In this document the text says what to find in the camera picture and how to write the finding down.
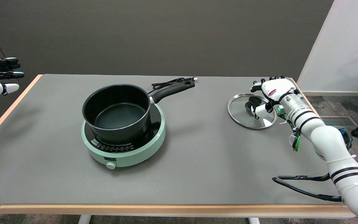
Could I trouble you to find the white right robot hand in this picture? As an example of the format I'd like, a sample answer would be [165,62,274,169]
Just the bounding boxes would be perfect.
[250,76,301,120]

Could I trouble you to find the glass pot lid steel rim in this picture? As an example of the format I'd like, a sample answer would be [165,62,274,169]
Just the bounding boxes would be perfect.
[227,93,278,130]

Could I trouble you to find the grey floor vent grille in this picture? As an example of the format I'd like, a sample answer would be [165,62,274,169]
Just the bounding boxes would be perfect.
[319,116,358,127]

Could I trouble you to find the mint green induction cooker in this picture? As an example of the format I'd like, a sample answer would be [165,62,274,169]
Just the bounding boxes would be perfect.
[81,104,166,170]

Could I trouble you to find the wrist cable bundle green connectors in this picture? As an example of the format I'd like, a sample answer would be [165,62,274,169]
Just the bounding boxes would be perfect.
[277,110,352,152]

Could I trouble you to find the long black looping arm cable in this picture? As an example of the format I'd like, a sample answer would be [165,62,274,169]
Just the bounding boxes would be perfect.
[272,174,358,203]

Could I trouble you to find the black cooker power cord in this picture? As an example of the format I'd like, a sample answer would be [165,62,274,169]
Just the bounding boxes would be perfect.
[151,77,198,91]

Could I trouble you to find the black saucepan with long handle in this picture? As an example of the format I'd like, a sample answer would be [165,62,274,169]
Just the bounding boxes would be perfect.
[82,78,195,144]

